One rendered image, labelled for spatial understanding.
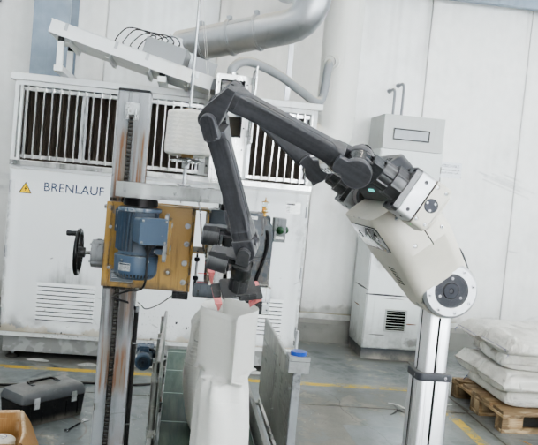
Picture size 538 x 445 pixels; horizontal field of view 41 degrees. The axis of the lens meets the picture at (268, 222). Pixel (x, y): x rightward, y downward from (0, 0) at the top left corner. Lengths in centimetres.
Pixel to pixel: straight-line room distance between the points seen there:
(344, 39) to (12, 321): 334
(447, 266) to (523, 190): 542
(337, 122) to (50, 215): 234
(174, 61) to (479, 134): 332
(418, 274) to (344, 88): 397
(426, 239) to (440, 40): 536
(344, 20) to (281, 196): 153
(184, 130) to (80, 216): 305
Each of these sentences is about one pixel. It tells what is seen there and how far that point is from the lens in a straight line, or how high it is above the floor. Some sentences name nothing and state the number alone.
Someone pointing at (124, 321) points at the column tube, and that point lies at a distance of 279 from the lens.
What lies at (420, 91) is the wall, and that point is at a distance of 710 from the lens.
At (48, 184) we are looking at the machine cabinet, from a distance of 549.
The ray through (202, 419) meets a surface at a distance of 235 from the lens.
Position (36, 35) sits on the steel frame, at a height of 251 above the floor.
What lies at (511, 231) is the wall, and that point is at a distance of 742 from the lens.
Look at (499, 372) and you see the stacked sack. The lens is 504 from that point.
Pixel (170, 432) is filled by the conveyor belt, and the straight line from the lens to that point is 316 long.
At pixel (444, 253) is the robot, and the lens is 202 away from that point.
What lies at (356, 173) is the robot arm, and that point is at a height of 150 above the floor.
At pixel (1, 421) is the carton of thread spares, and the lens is 383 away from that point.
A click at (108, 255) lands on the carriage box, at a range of 270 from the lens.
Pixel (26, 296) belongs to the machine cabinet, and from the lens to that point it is 559.
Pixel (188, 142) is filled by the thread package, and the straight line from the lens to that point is 247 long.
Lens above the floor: 145
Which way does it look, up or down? 3 degrees down
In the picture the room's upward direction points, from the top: 5 degrees clockwise
